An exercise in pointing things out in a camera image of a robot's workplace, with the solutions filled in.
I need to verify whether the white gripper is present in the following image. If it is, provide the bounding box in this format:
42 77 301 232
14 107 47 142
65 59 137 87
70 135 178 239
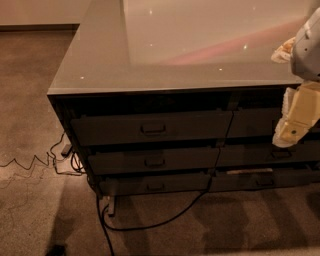
272 81 320 148

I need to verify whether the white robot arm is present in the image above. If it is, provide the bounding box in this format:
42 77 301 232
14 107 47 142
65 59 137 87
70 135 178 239
271 8 320 148

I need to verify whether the dark grey drawer cabinet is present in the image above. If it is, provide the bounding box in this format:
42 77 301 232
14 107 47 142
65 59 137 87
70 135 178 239
48 0 319 196

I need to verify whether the black power adapter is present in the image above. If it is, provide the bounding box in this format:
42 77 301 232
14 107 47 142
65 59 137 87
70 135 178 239
61 144 72 157

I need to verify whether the thin black zigzag cable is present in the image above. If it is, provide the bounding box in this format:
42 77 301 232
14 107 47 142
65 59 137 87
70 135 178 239
0 131 86 177

